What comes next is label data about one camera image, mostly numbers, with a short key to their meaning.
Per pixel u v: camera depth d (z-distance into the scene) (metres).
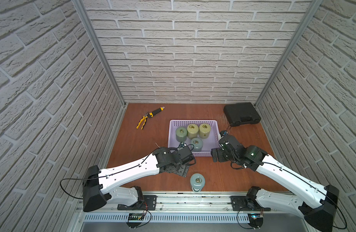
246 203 0.65
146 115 1.10
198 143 0.87
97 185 0.39
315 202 0.39
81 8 0.70
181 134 0.92
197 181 0.73
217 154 0.67
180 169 0.63
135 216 0.73
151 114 1.10
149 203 0.74
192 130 0.94
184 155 0.54
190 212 0.71
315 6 0.68
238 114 1.10
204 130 0.95
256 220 0.71
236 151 0.54
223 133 0.68
